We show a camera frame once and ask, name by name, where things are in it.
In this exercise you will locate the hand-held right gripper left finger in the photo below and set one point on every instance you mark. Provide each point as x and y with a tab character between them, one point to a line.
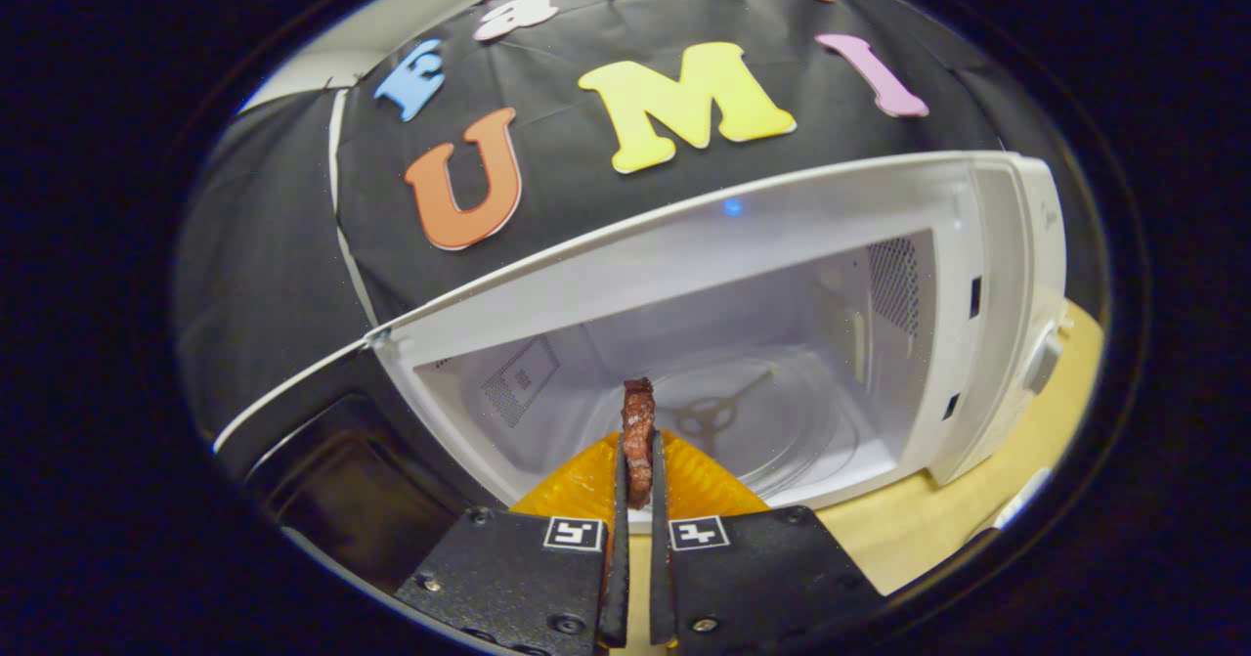
618	588

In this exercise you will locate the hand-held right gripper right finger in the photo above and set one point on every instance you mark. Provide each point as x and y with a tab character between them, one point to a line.
660	588

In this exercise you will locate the red-brown meat piece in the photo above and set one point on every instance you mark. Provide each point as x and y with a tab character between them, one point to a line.
639	431

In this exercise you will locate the white microwave oven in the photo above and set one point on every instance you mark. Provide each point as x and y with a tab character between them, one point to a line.
743	275

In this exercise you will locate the glass turntable plate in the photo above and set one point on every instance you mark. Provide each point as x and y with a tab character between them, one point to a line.
792	431

